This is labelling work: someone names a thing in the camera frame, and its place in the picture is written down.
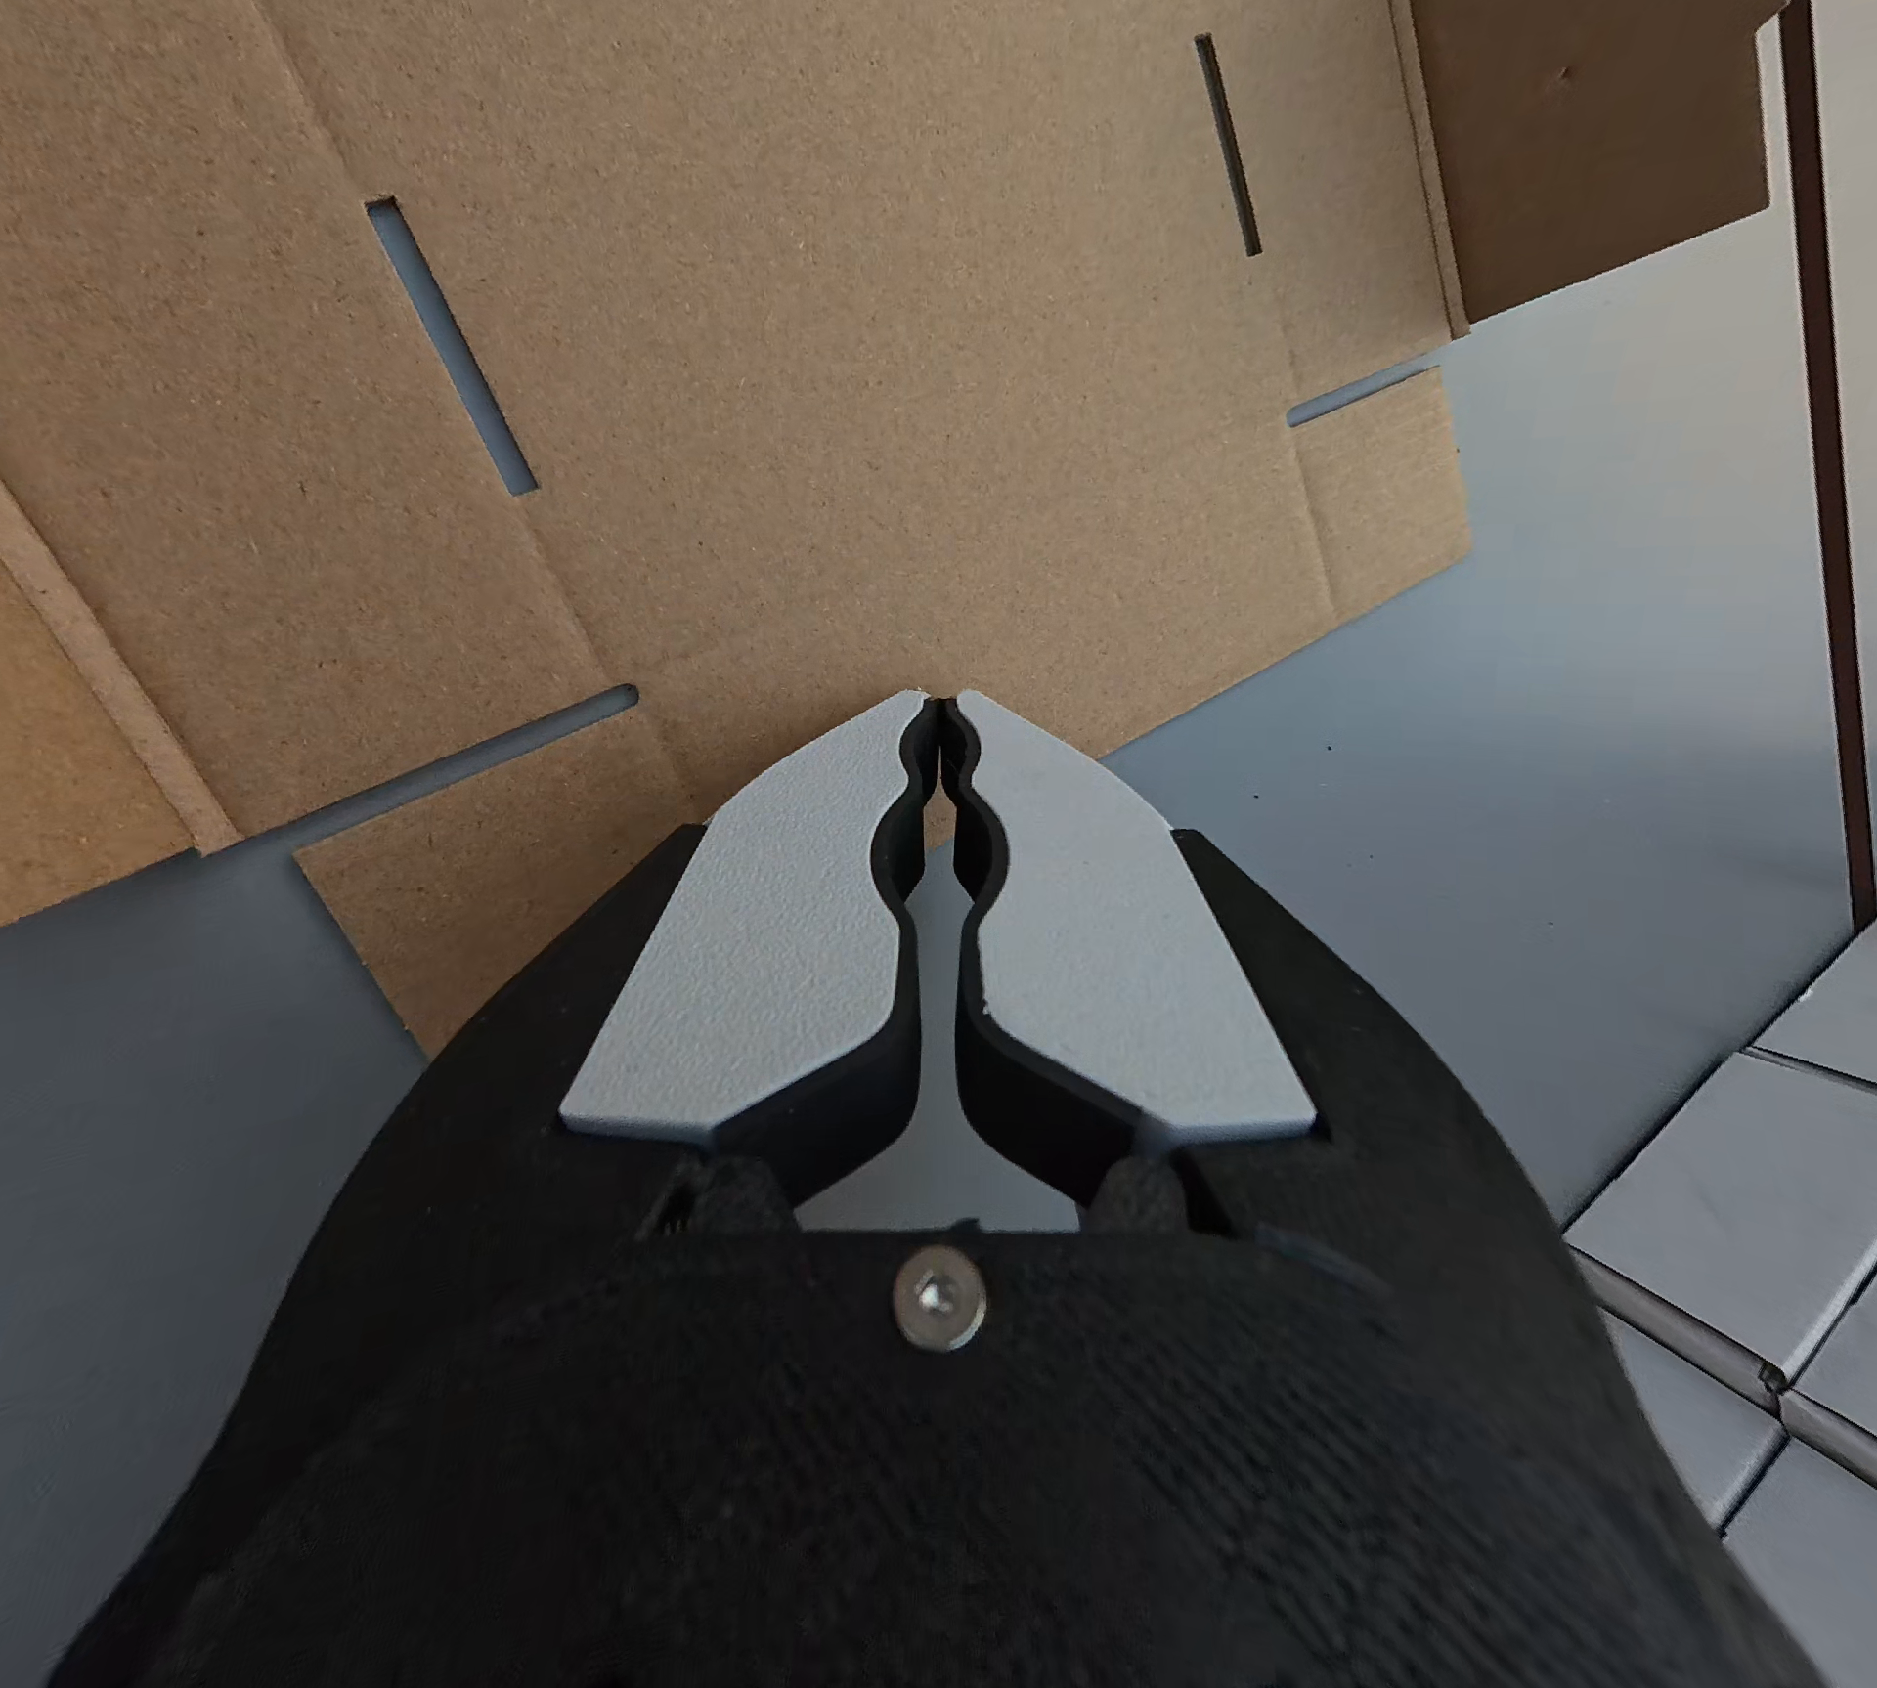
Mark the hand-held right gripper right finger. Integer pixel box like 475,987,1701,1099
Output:
942,690,1318,1222

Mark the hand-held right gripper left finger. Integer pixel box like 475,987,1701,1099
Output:
557,690,938,1210

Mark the brown cardboard box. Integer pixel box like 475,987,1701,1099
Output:
0,0,1795,1059

